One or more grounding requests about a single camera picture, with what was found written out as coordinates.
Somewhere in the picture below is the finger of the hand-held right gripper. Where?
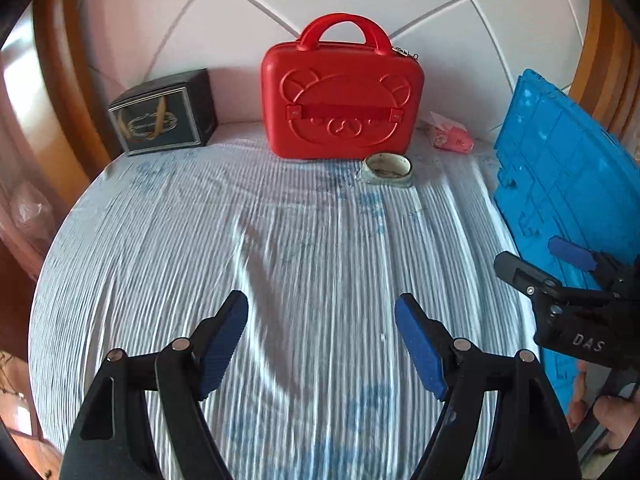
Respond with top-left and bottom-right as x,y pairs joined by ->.
494,252 -> 562,307
547,236 -> 617,282

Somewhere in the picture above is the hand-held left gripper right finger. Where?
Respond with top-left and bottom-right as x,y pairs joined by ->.
394,294 -> 583,480

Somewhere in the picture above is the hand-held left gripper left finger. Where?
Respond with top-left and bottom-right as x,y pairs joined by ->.
61,290 -> 249,480

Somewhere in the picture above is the blue plastic crate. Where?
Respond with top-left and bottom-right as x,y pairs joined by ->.
492,68 -> 640,413

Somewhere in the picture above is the person's right hand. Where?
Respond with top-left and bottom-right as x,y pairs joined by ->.
567,361 -> 638,456

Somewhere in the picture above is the pink tissue pack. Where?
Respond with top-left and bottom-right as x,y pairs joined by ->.
424,111 -> 475,153

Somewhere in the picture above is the round tin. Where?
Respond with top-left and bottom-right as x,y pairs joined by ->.
357,153 -> 413,190

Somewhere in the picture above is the black gift box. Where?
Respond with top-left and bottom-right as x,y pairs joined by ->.
107,68 -> 218,157

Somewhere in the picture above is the clear plastic bag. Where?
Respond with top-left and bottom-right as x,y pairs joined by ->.
7,180 -> 56,246

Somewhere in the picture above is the red bear suitcase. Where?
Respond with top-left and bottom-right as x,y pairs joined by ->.
260,12 -> 426,161

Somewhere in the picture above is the wooden headboard frame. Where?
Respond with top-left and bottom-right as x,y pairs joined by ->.
30,0 -> 640,176

